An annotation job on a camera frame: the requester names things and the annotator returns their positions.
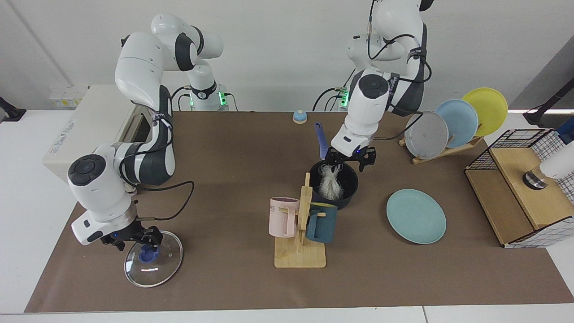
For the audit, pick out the black stand foot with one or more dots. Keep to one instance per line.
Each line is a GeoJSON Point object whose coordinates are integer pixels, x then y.
{"type": "Point", "coordinates": [11, 112]}
{"type": "Point", "coordinates": [540, 114]}

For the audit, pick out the white vermicelli bundle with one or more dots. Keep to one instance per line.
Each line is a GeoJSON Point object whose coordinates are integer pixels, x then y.
{"type": "Point", "coordinates": [331, 186]}

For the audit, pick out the light blue round plate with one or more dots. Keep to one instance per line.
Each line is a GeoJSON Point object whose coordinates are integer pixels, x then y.
{"type": "Point", "coordinates": [459, 121]}

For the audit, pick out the brown table cloth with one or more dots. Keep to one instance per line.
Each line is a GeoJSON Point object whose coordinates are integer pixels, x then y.
{"type": "Point", "coordinates": [224, 278]}

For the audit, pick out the wooden plate rack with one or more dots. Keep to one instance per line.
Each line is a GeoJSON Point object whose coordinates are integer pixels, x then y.
{"type": "Point", "coordinates": [441, 154]}

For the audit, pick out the wooden cup stand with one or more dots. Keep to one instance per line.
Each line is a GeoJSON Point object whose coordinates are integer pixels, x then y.
{"type": "Point", "coordinates": [299, 258]}

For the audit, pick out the green round plate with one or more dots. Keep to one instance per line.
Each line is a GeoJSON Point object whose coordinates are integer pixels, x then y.
{"type": "Point", "coordinates": [416, 217]}

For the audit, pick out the teal mug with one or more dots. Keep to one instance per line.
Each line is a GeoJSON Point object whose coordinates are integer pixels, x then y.
{"type": "Point", "coordinates": [323, 226]}

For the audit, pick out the white wall socket strip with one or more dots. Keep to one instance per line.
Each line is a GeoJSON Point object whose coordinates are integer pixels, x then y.
{"type": "Point", "coordinates": [67, 96]}

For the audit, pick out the yellow round plate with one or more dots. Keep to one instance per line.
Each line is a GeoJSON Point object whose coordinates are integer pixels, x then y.
{"type": "Point", "coordinates": [489, 107]}

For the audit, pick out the small blue round thing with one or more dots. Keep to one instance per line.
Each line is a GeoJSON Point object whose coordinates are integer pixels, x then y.
{"type": "Point", "coordinates": [300, 117]}

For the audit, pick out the pink mug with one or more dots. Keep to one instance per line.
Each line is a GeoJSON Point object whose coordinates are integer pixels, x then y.
{"type": "Point", "coordinates": [282, 220]}

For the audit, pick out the grey round plate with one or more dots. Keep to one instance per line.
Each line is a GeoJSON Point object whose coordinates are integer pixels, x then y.
{"type": "Point", "coordinates": [426, 137]}

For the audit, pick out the glass lid blue knob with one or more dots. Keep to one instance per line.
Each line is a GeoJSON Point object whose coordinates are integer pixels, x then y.
{"type": "Point", "coordinates": [157, 271]}

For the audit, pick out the pale toaster oven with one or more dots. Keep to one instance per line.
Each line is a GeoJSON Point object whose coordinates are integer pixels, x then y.
{"type": "Point", "coordinates": [94, 121]}

